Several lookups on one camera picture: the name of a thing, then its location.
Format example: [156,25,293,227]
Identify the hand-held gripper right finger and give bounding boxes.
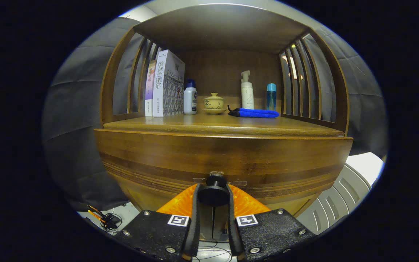
[226,183,318,262]

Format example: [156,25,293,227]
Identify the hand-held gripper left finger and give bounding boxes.
[116,183,201,262]

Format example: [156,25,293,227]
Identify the black drawer knob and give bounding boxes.
[197,174,230,207]

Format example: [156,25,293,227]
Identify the wooden drawer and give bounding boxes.
[94,128,354,215]

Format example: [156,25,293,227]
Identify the wooden countertop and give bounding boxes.
[103,112,345,138]

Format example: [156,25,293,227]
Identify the brown wooden cabinet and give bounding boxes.
[94,4,354,242]

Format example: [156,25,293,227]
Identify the orange black tool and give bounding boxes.
[87,205,123,230]

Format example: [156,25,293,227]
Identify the blue folded cloth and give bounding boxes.
[227,105,280,119]

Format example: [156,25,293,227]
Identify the yellow lidded teacup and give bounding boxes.
[202,92,227,115]

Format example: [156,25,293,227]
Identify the white bottle blue cap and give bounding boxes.
[183,79,197,115]

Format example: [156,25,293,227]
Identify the thick white book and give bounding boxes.
[152,49,186,118]

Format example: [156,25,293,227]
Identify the white pump bottle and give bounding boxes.
[241,70,255,110]

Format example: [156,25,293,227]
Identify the blue translucent bottle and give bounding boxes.
[266,83,277,111]

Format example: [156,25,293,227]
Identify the thin purple book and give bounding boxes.
[145,60,157,117]

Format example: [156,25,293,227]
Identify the black backdrop cloth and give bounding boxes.
[41,16,389,211]

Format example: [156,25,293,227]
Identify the black floor cables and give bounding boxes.
[193,242,237,262]

